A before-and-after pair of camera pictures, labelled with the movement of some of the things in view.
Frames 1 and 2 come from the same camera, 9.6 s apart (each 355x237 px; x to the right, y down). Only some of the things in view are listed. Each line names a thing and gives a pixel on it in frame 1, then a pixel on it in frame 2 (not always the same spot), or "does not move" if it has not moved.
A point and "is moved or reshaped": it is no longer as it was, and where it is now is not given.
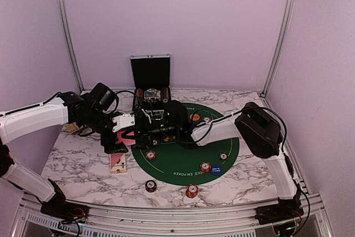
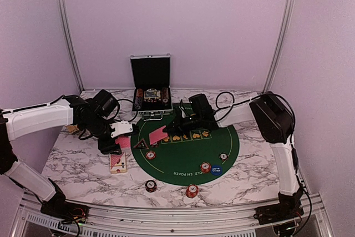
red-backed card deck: x=127 y=142 is moved or reshaped
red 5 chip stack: x=192 y=191 does not move
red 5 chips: x=151 y=155 does not move
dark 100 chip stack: x=151 y=186 does not move
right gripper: x=145 y=130 -> x=177 y=130
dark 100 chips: x=223 y=156 does not move
